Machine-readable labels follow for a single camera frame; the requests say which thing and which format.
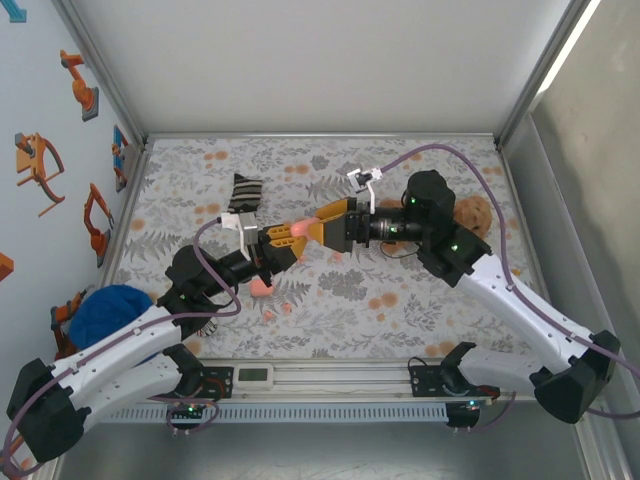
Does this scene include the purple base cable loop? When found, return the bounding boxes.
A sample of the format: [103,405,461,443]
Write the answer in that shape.
[449,389,517,434]
[166,388,220,432]

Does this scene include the blue orange wall sticker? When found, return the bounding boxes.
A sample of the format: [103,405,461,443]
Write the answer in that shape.
[110,124,132,194]

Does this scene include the floral patterned table mat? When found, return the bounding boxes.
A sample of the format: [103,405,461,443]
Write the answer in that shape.
[102,137,559,361]

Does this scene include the white digital timer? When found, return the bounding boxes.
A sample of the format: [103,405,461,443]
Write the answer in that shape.
[235,363,275,391]

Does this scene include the brown teddy bear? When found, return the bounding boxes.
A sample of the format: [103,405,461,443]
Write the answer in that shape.
[379,194,494,256]

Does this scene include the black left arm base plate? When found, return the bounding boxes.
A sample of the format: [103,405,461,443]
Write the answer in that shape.
[199,366,236,401]

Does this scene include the black controller board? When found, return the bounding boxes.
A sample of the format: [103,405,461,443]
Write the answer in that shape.
[169,399,209,420]
[447,398,489,427]

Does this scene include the black grey striped sock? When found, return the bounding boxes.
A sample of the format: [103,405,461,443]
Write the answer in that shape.
[225,172,265,217]

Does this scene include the white slotted cable duct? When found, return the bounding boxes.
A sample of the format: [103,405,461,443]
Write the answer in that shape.
[107,403,450,425]

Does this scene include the aluminium frame post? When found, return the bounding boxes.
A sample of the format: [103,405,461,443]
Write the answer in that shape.
[52,0,154,151]
[493,0,604,151]

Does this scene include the blue cap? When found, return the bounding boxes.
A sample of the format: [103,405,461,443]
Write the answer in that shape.
[68,283,159,366]

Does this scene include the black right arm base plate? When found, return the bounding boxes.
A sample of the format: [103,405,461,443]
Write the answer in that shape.
[408,364,501,401]

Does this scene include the aluminium frame crossbar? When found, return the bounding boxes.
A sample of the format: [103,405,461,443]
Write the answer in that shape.
[144,131,501,142]

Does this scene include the orange claw wall sticker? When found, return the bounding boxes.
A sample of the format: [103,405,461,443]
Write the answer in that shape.
[13,132,66,217]

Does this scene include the aluminium mounting rail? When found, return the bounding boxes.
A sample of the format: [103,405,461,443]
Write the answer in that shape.
[144,358,544,402]

